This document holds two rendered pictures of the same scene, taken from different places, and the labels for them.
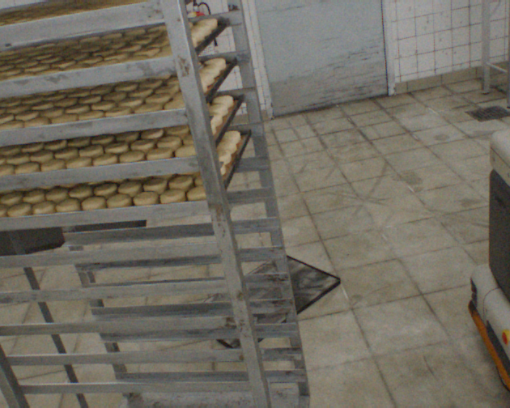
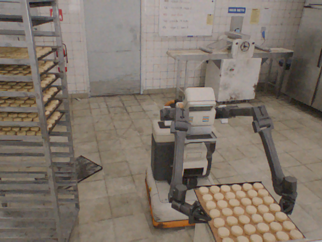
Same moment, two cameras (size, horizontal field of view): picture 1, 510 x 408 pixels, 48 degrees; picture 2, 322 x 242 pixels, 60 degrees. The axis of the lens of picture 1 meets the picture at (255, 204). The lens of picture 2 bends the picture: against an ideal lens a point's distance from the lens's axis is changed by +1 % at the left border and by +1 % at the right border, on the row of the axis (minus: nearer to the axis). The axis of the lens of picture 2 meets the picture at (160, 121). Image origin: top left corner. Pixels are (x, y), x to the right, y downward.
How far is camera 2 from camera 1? 0.72 m
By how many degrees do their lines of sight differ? 15
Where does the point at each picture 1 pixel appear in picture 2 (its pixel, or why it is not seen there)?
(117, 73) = (15, 94)
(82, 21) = (6, 78)
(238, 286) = (49, 163)
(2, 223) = not seen: outside the picture
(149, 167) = (23, 123)
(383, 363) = (111, 199)
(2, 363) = not seen: outside the picture
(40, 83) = not seen: outside the picture
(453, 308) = (141, 180)
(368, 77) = (132, 85)
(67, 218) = not seen: outside the picture
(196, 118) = (40, 111)
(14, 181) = not seen: outside the picture
